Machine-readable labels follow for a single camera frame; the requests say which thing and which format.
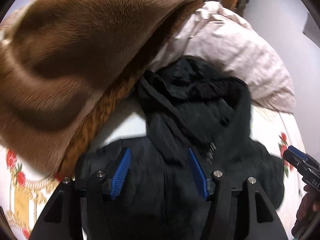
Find black puffer jacket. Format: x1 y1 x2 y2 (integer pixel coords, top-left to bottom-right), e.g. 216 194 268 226
76 57 286 239

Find pink crumpled duvet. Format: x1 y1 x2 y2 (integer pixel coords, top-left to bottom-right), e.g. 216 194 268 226
149 1 295 113

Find white floral bed sheet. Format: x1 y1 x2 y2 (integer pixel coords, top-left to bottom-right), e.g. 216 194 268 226
1 99 305 239

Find brown fur blanket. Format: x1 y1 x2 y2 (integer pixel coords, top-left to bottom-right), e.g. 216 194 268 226
1 0 202 175

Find person's right hand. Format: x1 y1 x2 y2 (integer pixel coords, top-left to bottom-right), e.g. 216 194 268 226
291 185 319 234

